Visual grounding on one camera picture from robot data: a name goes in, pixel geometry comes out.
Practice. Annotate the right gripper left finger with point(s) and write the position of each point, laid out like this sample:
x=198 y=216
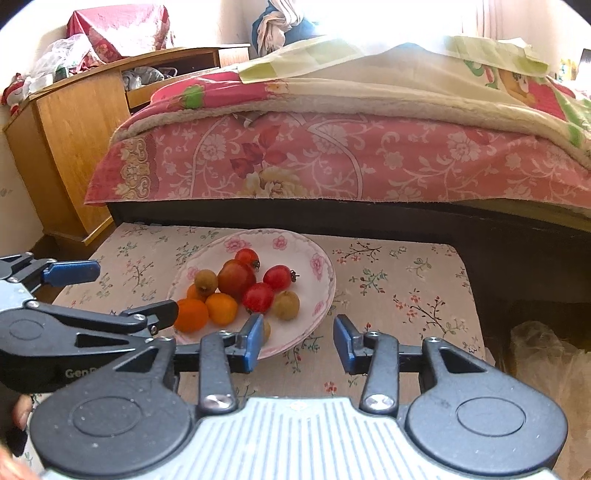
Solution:
x=215 y=358

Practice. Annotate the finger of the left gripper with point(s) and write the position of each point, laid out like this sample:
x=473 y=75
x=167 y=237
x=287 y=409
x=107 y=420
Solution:
x=153 y=317
x=61 y=274

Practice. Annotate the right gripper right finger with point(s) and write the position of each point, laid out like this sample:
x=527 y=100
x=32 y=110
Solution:
x=381 y=358

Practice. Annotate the orange mandarin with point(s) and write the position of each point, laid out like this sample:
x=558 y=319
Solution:
x=192 y=315

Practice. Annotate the brown longan fruit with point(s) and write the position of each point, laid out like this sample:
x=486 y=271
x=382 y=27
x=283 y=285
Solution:
x=286 y=305
x=266 y=331
x=205 y=282

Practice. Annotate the red cherry tomato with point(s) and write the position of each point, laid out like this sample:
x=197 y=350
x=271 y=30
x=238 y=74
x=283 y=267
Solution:
x=258 y=298
x=279 y=278

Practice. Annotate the small orange on plate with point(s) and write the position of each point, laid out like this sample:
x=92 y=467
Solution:
x=193 y=293

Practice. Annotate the front orange on plate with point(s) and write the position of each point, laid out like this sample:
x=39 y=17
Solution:
x=222 y=309

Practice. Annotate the large red tomato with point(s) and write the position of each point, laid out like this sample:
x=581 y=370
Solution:
x=235 y=278

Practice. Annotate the floral tablecloth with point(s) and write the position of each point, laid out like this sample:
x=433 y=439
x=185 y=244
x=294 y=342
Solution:
x=409 y=290

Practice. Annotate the white floral plate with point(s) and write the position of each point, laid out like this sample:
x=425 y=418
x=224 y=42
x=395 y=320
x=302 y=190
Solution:
x=315 y=285

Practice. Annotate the small red tomato behind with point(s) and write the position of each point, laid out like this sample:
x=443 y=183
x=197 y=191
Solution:
x=248 y=257

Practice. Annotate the wooden nightstand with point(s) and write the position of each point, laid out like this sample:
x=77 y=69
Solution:
x=61 y=132

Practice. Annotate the plastic bag on floor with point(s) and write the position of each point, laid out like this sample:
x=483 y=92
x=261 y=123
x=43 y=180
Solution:
x=561 y=371

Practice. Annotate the pink floral bed sheet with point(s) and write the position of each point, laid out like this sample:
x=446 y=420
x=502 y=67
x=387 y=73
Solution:
x=214 y=137

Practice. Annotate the santa toy figure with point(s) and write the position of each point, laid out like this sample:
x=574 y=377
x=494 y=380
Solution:
x=13 y=95

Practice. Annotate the red cloth bundle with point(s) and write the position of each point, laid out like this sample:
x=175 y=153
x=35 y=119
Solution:
x=121 y=31

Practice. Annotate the cream fleece blanket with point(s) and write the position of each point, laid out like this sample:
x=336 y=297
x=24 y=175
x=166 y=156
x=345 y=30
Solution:
x=470 y=81

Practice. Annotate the blue white clothes pile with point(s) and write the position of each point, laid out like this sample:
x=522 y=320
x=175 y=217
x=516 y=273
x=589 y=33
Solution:
x=283 y=22

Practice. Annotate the dark bed frame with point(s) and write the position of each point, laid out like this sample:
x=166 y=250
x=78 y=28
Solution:
x=523 y=262

